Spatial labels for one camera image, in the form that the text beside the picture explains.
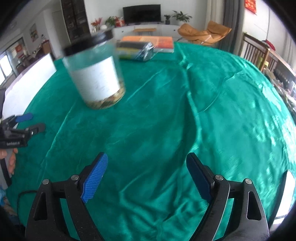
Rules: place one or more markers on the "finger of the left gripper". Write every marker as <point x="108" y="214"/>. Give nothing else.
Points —
<point x="37" y="128"/>
<point x="13" y="120"/>

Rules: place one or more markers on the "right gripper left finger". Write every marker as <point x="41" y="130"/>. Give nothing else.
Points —
<point x="46" y="220"/>

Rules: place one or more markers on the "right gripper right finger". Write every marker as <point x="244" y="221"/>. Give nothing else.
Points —
<point x="247" y="220"/>

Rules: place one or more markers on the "white cardboard box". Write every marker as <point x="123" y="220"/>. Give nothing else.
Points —
<point x="24" y="88"/>

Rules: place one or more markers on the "clear jar with black lid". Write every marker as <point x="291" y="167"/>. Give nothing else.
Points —
<point x="93" y="65"/>

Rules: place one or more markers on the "red flower vase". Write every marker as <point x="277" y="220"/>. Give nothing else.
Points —
<point x="96" y="25"/>

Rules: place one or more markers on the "dark display cabinet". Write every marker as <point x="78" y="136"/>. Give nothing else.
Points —
<point x="75" y="19"/>

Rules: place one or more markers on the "white tv cabinet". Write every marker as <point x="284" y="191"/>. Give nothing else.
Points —
<point x="162" y="30"/>

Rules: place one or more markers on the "yellow green labelled packet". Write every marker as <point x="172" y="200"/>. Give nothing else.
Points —
<point x="136" y="51"/>

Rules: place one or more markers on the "green tablecloth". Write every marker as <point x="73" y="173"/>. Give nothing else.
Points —
<point x="196" y="99"/>

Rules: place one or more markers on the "small wooden bench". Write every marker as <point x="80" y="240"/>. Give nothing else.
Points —
<point x="142" y="31"/>

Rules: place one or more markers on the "orange book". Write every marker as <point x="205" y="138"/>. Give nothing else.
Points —
<point x="161" y="44"/>

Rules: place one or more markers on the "black television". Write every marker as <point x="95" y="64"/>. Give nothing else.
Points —
<point x="147" y="13"/>

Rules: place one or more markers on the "dark wooden chair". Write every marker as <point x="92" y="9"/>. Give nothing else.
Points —
<point x="258" y="52"/>

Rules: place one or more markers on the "green potted plant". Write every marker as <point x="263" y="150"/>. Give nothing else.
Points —
<point x="181" y="17"/>

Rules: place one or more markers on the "orange lounge chair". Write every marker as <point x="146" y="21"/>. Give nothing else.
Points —
<point x="213" y="34"/>

